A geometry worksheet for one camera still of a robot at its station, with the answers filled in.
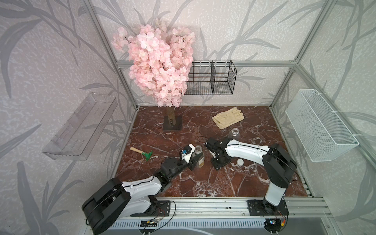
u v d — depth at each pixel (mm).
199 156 733
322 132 603
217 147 662
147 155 926
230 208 750
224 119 1118
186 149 652
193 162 704
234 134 869
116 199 423
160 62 629
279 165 468
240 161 889
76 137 666
